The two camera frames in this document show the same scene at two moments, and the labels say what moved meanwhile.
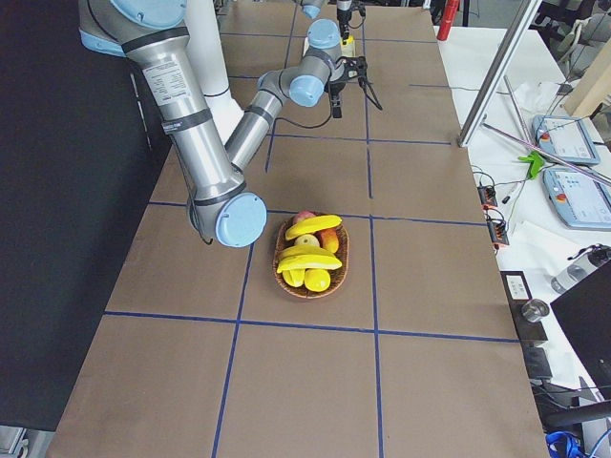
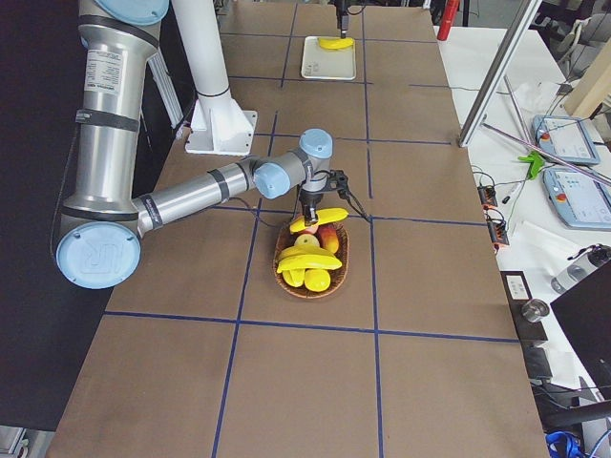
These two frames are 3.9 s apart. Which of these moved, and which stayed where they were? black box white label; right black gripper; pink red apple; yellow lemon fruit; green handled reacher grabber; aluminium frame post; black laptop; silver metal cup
Moved: right black gripper; pink red apple
Stayed: aluminium frame post; black laptop; silver metal cup; black box white label; yellow lemon fruit; green handled reacher grabber
